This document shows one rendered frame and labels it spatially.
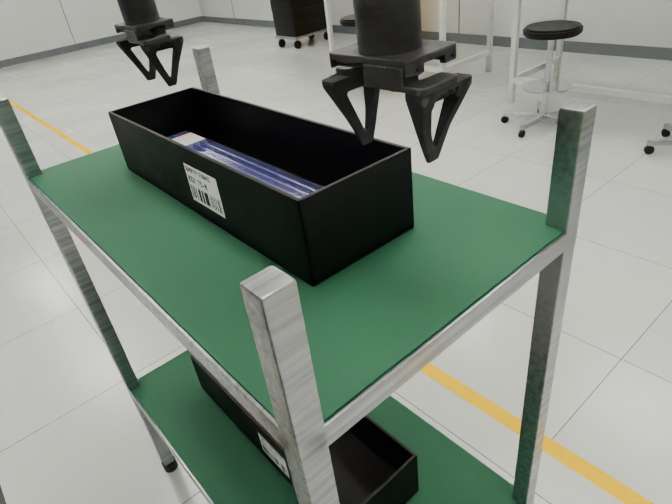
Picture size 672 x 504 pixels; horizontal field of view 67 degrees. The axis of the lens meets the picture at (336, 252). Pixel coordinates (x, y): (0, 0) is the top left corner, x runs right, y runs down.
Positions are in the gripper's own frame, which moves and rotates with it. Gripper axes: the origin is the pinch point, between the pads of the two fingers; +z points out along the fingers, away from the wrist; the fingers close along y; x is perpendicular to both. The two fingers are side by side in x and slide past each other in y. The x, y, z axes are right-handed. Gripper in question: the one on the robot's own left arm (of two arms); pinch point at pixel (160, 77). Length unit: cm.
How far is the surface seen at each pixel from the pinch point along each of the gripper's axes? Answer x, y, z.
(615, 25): -461, 125, 93
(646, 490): -62, -74, 112
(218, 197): 9.2, -31.5, 10.0
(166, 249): 17.3, -28.2, 15.5
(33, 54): -146, 889, 99
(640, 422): -81, -65, 113
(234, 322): 19, -49, 16
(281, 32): -362, 499, 95
